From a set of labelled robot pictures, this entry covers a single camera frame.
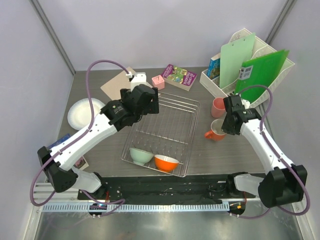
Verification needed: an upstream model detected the pink plastic cup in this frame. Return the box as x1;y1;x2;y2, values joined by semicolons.
211;97;225;118

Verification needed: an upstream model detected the beige cutting board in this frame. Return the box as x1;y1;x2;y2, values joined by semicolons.
101;67;153;100

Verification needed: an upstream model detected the bright green folder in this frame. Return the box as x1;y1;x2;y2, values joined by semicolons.
234;49;289;94

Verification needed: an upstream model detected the purple treehouse book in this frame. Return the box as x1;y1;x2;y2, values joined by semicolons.
161;64;197;91

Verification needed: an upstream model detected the orange mug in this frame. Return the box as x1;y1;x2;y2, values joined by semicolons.
204;119;227;141

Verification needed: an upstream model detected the white ceramic plate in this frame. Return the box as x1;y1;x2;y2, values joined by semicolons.
67;98;92;131

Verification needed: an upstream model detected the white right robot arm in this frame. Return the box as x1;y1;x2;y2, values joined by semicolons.
221;95;308;208

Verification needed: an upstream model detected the mint green bowl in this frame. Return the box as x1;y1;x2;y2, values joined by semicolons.
129;147;154;165

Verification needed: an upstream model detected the perforated aluminium rail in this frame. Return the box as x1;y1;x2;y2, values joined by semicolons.
42;202;230;213

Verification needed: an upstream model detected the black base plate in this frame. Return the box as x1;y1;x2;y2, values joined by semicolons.
91;174;255;205

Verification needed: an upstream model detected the light green clipboard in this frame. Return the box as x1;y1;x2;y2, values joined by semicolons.
219;33;256;89

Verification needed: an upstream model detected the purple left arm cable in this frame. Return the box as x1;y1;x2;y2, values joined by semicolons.
29;59;133;218

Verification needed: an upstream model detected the Jane Eyre book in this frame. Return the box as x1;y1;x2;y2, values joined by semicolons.
47;133;90;171

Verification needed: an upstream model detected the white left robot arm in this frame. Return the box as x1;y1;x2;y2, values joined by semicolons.
37;84;159;200

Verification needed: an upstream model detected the pink cube power adapter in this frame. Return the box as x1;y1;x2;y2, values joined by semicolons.
151;75;165;90

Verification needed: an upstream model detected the blue book in organizer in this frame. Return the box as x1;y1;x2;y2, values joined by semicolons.
206;56;221;80

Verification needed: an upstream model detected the white plastic file organizer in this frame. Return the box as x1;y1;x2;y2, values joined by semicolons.
199;28;294;108

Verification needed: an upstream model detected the orange bowl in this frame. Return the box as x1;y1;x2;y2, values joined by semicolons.
154;154;179;173

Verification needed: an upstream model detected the metal wire dish rack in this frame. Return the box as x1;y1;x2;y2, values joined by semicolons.
121;92;201;177

